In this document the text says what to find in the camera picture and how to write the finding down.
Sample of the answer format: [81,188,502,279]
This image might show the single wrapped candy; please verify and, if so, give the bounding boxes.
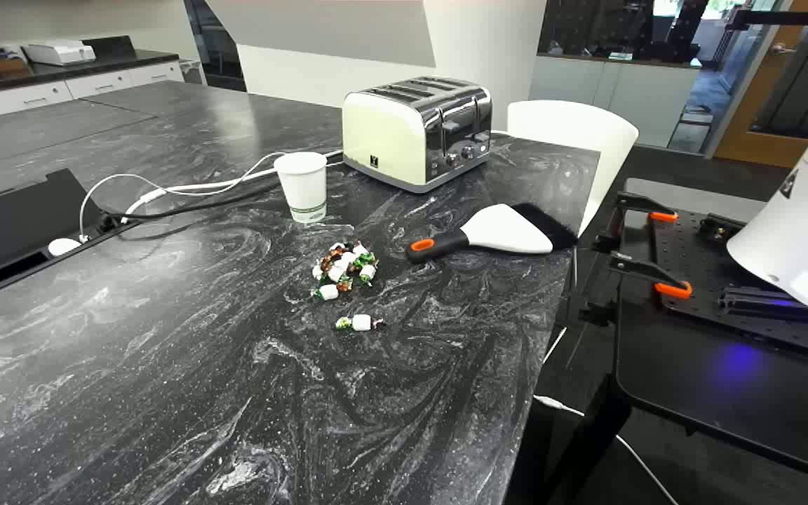
[334,315,384,335]

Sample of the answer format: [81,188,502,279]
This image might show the cream and chrome toaster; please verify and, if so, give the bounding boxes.
[343,77,494,193]

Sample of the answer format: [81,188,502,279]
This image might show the black table power box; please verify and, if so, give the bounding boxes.
[0,168,119,290]

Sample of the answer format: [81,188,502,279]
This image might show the white chair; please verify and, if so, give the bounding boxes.
[506,98,641,230]

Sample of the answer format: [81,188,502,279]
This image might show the white countertop appliance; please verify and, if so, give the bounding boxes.
[25,39,97,64]

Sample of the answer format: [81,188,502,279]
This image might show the white kitchen cabinets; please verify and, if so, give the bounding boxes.
[0,63,183,115]

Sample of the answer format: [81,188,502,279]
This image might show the pile of wrapped candies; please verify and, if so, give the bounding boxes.
[313,242,378,300]

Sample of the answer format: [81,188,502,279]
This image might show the orange black clamp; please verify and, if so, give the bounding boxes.
[592,193,693,300]

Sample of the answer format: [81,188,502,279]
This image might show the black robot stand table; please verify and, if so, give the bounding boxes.
[545,205,808,505]

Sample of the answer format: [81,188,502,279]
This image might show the white paper cup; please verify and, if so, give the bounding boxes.
[275,151,329,224]

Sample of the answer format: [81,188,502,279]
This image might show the white power cable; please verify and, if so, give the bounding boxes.
[74,147,345,242]

